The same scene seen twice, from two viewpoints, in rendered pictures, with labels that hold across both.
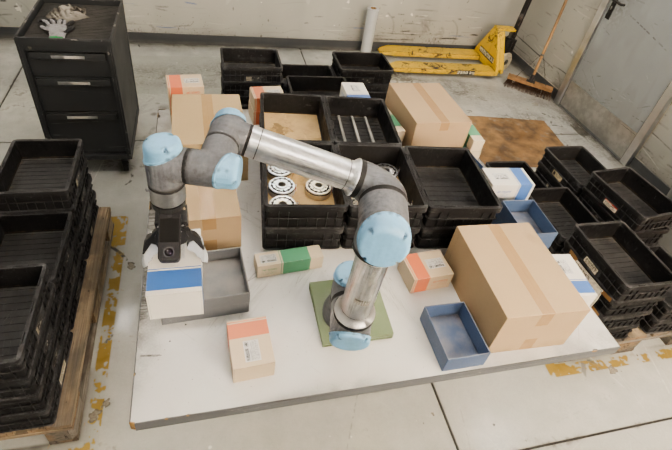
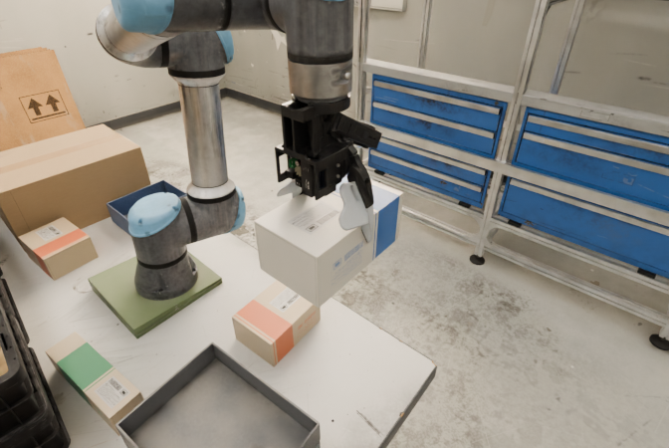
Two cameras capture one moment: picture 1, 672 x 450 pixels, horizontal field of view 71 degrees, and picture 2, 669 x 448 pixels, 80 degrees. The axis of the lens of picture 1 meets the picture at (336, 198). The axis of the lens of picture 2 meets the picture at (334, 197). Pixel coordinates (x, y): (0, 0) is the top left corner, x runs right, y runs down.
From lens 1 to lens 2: 136 cm
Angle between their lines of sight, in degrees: 89
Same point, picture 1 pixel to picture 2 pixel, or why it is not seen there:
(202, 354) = (317, 369)
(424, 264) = (55, 238)
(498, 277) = (85, 158)
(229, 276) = (183, 416)
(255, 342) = (274, 302)
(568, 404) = not seen: hidden behind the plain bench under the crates
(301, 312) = (185, 323)
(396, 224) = not seen: hidden behind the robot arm
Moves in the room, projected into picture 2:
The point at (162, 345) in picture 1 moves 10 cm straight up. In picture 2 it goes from (344, 423) to (345, 392)
